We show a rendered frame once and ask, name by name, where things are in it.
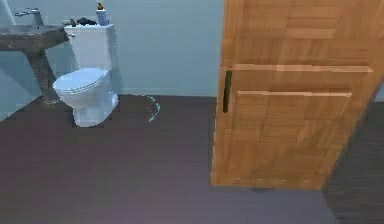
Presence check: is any brown wooden door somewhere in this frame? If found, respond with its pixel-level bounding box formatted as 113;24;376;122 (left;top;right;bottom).
210;0;384;192

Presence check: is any white toilet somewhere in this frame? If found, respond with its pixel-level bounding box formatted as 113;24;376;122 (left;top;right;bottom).
52;23;120;128

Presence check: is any pale blue bottle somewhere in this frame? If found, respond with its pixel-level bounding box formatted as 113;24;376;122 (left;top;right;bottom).
95;2;110;27

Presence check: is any grey metal faucet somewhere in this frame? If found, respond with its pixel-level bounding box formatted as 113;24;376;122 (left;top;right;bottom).
14;7;45;26

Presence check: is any black door handle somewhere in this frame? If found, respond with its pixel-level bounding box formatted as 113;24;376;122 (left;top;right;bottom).
222;69;233;114

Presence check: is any black chain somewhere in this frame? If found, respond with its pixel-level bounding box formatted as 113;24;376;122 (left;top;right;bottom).
76;16;98;27

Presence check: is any grey stone pedestal sink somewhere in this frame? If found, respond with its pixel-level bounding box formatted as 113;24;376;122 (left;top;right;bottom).
0;23;70;105

